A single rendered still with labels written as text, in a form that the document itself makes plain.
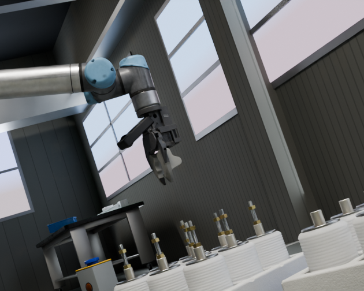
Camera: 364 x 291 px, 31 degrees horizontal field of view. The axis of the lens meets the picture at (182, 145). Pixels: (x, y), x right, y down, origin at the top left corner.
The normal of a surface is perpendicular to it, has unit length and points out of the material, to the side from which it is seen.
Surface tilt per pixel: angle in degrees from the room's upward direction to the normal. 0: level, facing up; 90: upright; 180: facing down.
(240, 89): 90
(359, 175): 90
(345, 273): 90
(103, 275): 90
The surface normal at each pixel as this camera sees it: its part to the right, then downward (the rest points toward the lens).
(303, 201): 0.32, -0.22
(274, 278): 0.70, -0.32
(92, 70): 0.08, -0.15
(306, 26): -0.89, 0.26
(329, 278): -0.64, 0.12
